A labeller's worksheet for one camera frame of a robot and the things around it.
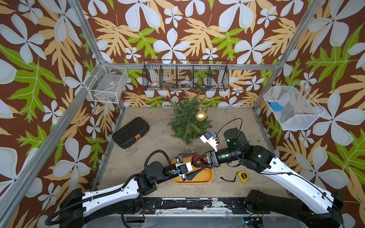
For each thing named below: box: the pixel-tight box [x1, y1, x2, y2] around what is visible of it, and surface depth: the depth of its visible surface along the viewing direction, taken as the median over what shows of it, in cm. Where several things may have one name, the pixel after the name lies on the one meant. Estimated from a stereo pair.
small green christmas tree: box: [164, 95, 213, 145], surface depth 76 cm
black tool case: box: [112, 116, 150, 150], surface depth 98 cm
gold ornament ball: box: [194, 107, 207, 122], surface depth 72 cm
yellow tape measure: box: [220, 171, 250, 183], surface depth 84 cm
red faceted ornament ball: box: [191, 154, 202, 168], surface depth 59 cm
